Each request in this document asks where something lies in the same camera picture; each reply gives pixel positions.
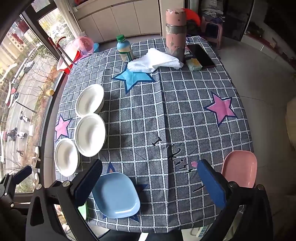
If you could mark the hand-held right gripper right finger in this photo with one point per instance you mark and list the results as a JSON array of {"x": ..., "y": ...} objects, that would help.
[{"x": 211, "y": 183}]

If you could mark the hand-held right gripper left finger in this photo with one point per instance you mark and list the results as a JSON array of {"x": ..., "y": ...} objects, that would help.
[{"x": 89, "y": 185}]

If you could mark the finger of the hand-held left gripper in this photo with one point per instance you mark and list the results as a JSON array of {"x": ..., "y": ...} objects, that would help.
[{"x": 22, "y": 173}]

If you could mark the blue square plate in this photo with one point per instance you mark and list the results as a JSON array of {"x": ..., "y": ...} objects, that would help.
[{"x": 115, "y": 197}]

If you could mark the pink square plate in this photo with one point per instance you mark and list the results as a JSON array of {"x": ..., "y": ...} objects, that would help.
[{"x": 240, "y": 166}]

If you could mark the white round bowl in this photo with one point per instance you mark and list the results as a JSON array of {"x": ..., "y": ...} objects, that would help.
[
  {"x": 90, "y": 135},
  {"x": 66, "y": 157},
  {"x": 90, "y": 99}
]

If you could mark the window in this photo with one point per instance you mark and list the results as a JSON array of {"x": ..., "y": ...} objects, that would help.
[{"x": 20, "y": 92}]

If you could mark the small yellow ball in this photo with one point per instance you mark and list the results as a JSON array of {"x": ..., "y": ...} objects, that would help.
[{"x": 50, "y": 92}]

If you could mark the grey checked star tablecloth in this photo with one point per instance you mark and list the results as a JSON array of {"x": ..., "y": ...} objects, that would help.
[{"x": 150, "y": 104}]

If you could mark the beige container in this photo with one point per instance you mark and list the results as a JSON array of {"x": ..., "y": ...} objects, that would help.
[{"x": 291, "y": 120}]

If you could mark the yellow sponge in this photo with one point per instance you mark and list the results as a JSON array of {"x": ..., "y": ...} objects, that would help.
[{"x": 194, "y": 64}]

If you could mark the metal pole with red hook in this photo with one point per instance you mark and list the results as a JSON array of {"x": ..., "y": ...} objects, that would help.
[{"x": 62, "y": 54}]

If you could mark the white cloth towel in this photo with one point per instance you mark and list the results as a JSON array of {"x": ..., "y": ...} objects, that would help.
[{"x": 157, "y": 60}]

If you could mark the green capped drink bottle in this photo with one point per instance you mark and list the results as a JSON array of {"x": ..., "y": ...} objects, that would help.
[{"x": 124, "y": 52}]

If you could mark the pink plastic basin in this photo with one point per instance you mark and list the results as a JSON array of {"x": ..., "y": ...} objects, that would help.
[{"x": 83, "y": 45}]

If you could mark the pink worn thermos flask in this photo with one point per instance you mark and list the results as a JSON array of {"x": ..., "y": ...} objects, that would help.
[{"x": 175, "y": 34}]

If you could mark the pink plastic stool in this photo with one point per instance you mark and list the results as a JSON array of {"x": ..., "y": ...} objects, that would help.
[{"x": 218, "y": 30}]

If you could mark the white cabinet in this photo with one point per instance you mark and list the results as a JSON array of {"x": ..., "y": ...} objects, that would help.
[{"x": 120, "y": 20}]

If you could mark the orange red cloth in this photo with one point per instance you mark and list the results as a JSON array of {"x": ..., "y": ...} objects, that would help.
[{"x": 193, "y": 16}]

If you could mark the folded dark clothes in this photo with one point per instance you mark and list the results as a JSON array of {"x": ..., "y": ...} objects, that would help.
[{"x": 212, "y": 9}]

